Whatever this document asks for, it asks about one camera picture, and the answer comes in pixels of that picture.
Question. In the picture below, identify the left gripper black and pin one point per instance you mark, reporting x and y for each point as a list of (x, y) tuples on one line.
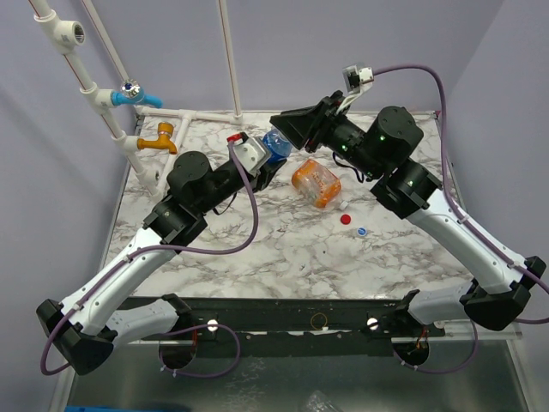
[(266, 174)]

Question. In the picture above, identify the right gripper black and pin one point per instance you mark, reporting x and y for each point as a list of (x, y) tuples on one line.
[(320, 124)]

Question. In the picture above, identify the blue label water bottle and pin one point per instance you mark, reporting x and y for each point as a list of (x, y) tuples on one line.
[(278, 146)]

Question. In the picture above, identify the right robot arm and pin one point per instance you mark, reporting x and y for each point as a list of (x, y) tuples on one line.
[(502, 279)]

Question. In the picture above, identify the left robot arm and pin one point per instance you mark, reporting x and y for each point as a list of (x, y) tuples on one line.
[(84, 328)]

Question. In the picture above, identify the orange plastic jar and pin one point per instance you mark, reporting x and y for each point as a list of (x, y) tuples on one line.
[(317, 183)]

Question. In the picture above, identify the orange faucet valve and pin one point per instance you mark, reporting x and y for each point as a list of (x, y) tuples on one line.
[(162, 142)]

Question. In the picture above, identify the blue faucet valve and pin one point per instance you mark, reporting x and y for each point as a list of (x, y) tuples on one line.
[(132, 93)]

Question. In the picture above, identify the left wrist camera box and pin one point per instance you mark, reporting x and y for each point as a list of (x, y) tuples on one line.
[(252, 155)]

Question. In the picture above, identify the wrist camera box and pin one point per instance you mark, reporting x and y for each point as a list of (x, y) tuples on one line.
[(358, 78), (252, 155)]

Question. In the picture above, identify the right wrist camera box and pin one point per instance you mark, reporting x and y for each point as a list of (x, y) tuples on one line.
[(358, 78)]

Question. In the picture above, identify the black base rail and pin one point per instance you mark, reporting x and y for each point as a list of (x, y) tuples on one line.
[(293, 328)]

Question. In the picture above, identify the white pvc pipe frame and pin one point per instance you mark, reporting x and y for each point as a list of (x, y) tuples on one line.
[(150, 166)]

